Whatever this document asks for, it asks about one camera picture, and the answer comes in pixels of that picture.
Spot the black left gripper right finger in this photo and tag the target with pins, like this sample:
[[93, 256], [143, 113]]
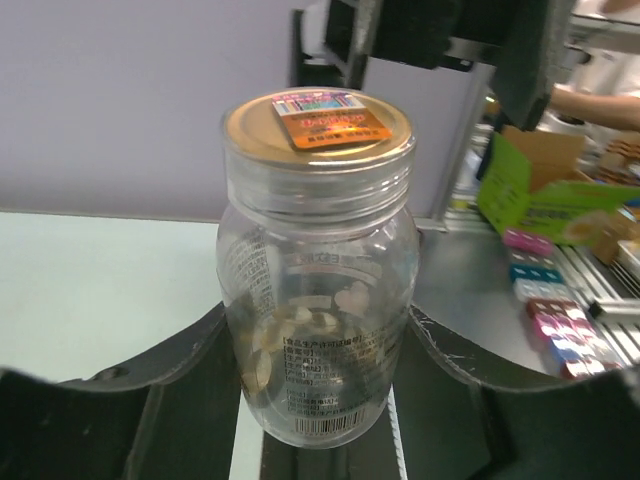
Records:
[[467, 413]]

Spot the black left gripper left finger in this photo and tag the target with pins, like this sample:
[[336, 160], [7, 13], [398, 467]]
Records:
[[167, 413]]

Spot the clear glass pill bottle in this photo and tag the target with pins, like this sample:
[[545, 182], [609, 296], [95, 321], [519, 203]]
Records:
[[317, 258]]

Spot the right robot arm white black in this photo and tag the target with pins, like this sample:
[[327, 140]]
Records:
[[462, 279]]

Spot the person forearm in background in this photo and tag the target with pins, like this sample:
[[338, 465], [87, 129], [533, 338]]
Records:
[[613, 112]]

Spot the red pill organizer box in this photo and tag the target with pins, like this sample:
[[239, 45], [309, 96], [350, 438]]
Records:
[[548, 310]]

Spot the teal pill organizer box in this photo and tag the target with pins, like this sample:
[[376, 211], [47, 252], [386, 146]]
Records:
[[534, 273]]

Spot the pink pill organizer box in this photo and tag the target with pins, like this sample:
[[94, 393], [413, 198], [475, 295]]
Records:
[[527, 242]]

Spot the green cardboard box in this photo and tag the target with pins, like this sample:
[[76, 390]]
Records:
[[533, 184]]

